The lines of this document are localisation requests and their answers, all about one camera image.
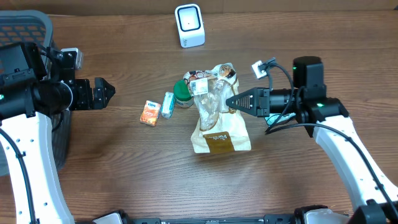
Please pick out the blue tissue pack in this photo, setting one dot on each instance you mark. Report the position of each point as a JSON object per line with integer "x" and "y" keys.
{"x": 168, "y": 105}

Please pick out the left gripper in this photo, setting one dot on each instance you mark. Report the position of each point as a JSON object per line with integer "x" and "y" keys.
{"x": 101, "y": 101}

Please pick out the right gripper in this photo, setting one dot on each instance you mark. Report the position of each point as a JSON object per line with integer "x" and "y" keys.
{"x": 256, "y": 102}

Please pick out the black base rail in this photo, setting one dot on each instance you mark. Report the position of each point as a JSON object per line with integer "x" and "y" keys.
{"x": 211, "y": 221}

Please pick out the green lid jar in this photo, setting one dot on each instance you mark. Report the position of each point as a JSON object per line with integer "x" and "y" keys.
{"x": 182, "y": 95}

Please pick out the white barcode scanner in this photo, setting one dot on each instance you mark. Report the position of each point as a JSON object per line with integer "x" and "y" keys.
{"x": 190, "y": 25}

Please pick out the orange tissue pack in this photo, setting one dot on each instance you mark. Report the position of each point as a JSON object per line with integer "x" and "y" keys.
{"x": 150, "y": 113}

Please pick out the beige snack pouch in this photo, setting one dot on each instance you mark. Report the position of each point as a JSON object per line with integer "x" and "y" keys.
{"x": 220, "y": 128}

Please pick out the grey plastic mesh basket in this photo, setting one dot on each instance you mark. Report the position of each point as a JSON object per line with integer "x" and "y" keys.
{"x": 35, "y": 26}

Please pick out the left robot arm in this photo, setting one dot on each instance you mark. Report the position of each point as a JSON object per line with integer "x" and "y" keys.
{"x": 38, "y": 82}

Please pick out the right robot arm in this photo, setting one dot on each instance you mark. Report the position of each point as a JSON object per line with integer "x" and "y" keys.
{"x": 373, "y": 196}

